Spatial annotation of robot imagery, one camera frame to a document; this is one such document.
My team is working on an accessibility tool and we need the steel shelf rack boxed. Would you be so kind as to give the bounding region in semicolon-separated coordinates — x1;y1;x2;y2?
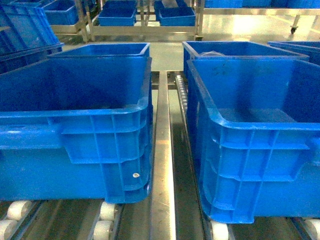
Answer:
0;71;320;240

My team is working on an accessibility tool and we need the blue bin rear left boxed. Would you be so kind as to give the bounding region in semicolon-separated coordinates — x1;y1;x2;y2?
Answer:
49;42;150;58

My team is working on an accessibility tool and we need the blue bin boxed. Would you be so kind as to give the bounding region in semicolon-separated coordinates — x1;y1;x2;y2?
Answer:
0;56;153;204
49;42;150;58
187;57;320;224
182;41;310;75

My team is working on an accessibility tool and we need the blue bin front left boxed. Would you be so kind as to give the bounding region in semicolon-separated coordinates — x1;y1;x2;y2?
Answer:
0;56;153;204

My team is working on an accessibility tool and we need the blue bin front right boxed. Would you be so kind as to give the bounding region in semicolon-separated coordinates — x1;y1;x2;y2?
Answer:
187;57;320;224

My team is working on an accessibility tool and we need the blue bin rear right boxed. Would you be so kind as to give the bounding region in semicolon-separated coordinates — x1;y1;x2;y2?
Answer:
182;41;310;75

